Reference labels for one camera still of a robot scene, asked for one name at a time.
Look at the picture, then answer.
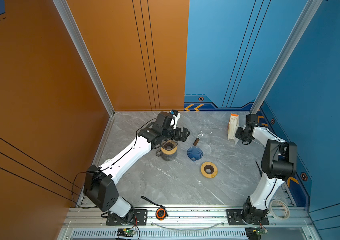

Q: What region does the blue ribbed dripper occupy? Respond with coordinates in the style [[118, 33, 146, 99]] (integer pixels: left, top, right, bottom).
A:
[[187, 147, 204, 162]]

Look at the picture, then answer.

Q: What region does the clear glass server wooden handle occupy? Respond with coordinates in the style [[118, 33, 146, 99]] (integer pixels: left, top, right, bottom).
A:
[[193, 125, 213, 146]]

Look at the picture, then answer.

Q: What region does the pink handle screwdriver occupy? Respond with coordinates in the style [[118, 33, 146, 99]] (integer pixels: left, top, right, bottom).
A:
[[255, 161, 263, 177]]

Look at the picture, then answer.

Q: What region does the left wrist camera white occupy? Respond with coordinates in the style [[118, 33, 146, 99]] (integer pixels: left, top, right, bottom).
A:
[[170, 110, 181, 129]]

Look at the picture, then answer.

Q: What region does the circuit board right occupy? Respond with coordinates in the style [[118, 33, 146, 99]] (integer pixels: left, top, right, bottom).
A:
[[245, 228, 269, 240]]

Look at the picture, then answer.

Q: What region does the grey glass dripper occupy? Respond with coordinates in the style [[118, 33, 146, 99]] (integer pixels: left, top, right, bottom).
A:
[[161, 140, 179, 150]]

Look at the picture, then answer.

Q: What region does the aluminium rail front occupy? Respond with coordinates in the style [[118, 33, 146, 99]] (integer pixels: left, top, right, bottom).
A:
[[62, 205, 314, 230]]

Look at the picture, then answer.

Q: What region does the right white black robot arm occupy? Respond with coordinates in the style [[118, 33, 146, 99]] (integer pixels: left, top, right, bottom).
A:
[[235, 114, 297, 225]]

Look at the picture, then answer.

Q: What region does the clear tape roll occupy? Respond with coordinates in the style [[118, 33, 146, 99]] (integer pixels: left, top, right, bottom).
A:
[[269, 200, 291, 221]]

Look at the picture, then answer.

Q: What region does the wooden ring holder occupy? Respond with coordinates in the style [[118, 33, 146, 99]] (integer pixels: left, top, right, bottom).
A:
[[201, 162, 218, 179], [160, 147, 178, 156]]

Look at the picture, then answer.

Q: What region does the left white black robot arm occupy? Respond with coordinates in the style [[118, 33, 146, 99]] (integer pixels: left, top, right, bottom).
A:
[[83, 110, 190, 224]]

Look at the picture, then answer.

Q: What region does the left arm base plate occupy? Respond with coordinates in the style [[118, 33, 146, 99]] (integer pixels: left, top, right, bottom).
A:
[[106, 209, 148, 226]]

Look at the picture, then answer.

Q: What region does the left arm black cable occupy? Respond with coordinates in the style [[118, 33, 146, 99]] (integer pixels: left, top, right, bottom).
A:
[[71, 170, 98, 209]]

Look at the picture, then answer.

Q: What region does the green circuit board left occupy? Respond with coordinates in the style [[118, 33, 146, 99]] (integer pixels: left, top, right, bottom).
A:
[[116, 228, 137, 240]]

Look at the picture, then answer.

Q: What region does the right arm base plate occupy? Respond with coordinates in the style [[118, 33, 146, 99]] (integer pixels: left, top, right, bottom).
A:
[[226, 209, 270, 226]]

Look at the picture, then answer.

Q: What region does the grey glass carafe mug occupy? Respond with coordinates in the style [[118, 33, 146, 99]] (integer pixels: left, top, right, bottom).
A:
[[155, 150, 178, 161]]

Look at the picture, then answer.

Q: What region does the orange black tape measure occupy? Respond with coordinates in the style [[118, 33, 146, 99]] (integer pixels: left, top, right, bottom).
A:
[[141, 196, 168, 221]]

